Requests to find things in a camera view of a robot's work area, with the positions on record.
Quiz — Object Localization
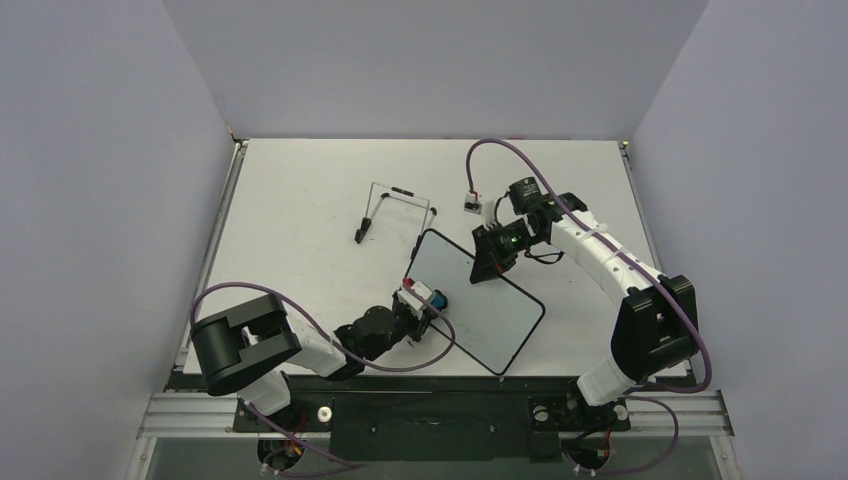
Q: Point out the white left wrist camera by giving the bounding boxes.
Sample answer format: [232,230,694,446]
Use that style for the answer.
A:
[398,279,436,320]

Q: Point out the wire whiteboard stand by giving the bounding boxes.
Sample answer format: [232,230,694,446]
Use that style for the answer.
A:
[353,181,438,244]

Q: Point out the blue whiteboard eraser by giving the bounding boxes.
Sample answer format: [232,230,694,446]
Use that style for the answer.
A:
[430,292,449,311]

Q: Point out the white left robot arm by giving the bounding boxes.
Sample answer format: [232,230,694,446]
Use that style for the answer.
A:
[190,282,449,430]

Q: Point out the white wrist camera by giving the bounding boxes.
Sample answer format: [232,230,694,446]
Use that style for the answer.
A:
[398,279,436,320]
[463,191,496,225]

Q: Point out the black framed whiteboard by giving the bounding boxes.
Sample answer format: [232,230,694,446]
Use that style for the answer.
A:
[406,229,546,376]

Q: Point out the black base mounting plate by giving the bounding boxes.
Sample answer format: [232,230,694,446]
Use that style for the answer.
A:
[165,374,700,463]

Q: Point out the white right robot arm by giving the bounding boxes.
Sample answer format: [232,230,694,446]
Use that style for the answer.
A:
[463,177,700,427]

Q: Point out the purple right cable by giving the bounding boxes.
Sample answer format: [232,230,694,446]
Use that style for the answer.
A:
[465,138,713,477]

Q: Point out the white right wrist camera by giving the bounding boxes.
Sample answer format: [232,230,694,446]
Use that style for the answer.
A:
[463,191,496,225]

